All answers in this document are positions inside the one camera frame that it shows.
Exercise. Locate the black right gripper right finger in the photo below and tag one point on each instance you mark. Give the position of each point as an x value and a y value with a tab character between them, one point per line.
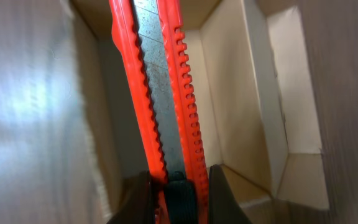
222	206

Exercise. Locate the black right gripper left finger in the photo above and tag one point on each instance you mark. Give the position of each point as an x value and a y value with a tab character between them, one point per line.
139	209

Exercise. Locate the large red utility knife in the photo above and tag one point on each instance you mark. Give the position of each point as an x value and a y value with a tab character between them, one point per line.
150	38

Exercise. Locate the brown cardboard box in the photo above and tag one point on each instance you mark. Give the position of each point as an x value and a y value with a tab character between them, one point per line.
255	101

